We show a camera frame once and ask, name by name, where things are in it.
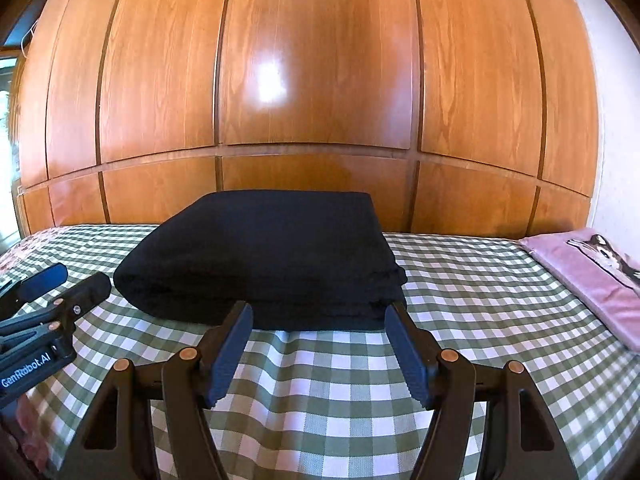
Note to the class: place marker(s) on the floral bed cloth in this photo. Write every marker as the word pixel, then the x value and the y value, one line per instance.
pixel 17 252

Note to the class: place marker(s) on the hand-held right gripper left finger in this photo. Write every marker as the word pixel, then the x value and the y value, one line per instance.
pixel 230 355

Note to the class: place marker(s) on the black pants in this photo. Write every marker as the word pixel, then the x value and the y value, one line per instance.
pixel 260 260

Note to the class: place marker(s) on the wooden wardrobe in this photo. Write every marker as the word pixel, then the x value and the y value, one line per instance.
pixel 320 85

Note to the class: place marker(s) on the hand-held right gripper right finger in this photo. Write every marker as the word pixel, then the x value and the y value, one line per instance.
pixel 407 355

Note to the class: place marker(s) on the green checkered bed sheet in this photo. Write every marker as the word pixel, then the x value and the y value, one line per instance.
pixel 325 400

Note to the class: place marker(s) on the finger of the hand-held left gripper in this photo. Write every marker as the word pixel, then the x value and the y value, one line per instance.
pixel 82 292
pixel 45 277

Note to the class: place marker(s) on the window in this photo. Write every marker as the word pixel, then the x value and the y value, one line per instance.
pixel 7 150

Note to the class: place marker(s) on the pink dog print pillow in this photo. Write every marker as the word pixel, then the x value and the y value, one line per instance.
pixel 595 280

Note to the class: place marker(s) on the person's left hand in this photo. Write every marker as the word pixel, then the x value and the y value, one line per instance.
pixel 30 422

